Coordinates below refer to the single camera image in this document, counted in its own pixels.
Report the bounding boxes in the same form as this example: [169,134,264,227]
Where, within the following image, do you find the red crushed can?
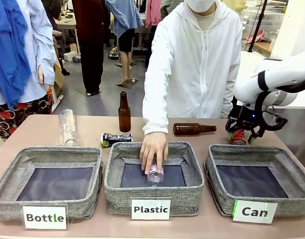
[230,128,247,146]

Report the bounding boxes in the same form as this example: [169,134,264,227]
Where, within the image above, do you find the mannequin in dark red top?
[72,0,108,97]

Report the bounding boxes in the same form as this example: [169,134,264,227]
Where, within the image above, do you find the black tripod pole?
[247,0,268,53]

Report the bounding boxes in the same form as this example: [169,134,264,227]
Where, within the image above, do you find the person's right hand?
[139,131,169,176]

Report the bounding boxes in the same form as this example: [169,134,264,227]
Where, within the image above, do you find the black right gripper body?
[226,98,264,131]

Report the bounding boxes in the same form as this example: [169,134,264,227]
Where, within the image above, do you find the white Can label sign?
[232,199,279,225]

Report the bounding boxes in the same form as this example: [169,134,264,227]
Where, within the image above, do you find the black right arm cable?
[253,71,305,138]

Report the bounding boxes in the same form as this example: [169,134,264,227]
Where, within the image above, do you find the white Plastic label sign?
[130,197,173,221]

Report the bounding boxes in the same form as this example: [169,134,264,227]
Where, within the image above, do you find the small plastic bottle purple label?
[146,159,166,187]

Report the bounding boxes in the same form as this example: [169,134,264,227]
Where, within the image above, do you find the person in white hoodie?
[142,0,243,136]

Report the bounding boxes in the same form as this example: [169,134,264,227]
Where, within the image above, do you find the blue scarf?
[0,0,32,110]

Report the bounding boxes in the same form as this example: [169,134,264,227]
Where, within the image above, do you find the white face mask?
[185,0,216,13]

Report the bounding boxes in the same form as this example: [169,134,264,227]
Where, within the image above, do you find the pink hanging garment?
[145,0,163,29]

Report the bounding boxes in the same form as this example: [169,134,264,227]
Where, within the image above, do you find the pink cloth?
[241,30,269,44]

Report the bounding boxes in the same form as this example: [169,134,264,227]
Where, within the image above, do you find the large clear plastic bottle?
[58,108,79,146]

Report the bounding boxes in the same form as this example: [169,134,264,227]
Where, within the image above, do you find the white Bottle label sign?
[22,203,69,231]

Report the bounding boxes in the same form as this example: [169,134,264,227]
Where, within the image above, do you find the person's left forearm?
[220,74,240,119]

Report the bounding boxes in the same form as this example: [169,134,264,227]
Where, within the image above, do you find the wooden workbench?
[54,13,81,57]

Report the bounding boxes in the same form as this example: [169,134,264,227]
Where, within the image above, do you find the brown cardboard box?
[52,57,66,98]

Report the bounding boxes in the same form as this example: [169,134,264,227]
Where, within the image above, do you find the clear plastic storage boxes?
[241,0,285,33]

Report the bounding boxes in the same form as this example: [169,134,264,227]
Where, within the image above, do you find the black crushed can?
[100,132,134,148]

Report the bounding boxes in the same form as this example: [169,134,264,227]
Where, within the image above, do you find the grey fabric basket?
[204,144,305,218]
[103,141,206,217]
[0,145,104,222]

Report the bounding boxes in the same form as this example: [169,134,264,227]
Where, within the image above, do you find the red floral skirt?
[0,92,54,142]

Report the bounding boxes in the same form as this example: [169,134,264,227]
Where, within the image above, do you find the person's right forearm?
[142,71,173,136]

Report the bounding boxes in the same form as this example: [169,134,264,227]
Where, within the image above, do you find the brown glass bottle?
[118,91,132,133]
[173,122,217,137]

